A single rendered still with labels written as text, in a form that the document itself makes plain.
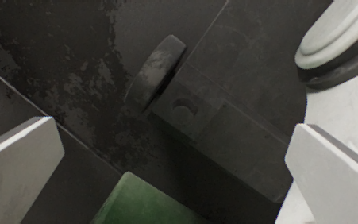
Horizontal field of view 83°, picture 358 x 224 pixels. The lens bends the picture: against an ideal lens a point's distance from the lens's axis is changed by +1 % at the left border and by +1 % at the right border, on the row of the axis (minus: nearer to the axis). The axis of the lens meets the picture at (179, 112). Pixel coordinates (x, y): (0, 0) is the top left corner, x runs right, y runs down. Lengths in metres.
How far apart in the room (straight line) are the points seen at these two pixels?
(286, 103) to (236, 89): 0.11
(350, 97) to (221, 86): 0.22
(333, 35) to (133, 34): 0.47
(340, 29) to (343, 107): 0.09
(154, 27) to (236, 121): 0.34
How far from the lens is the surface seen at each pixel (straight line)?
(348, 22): 0.32
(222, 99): 0.41
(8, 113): 0.88
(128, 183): 0.70
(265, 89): 0.45
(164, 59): 0.41
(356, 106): 0.28
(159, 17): 0.61
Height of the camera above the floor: 0.59
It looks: 73 degrees down
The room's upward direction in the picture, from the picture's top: 163 degrees counter-clockwise
